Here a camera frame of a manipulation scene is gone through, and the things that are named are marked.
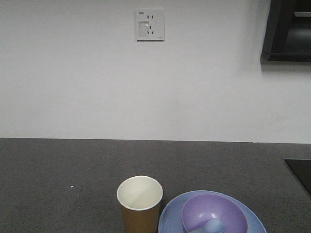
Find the purple bowl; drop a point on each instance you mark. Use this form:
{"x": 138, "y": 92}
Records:
{"x": 202, "y": 208}

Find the black induction cooktop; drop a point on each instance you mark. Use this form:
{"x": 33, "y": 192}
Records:
{"x": 301, "y": 169}

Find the white wall socket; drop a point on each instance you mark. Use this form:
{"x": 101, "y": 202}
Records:
{"x": 150, "y": 24}

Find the brown paper cup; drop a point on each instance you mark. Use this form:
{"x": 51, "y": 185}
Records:
{"x": 139, "y": 198}

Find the light blue plate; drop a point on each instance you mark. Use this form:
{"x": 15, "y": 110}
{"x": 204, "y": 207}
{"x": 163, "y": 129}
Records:
{"x": 170, "y": 219}

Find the light blue spoon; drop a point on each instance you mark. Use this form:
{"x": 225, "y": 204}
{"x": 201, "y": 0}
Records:
{"x": 211, "y": 226}

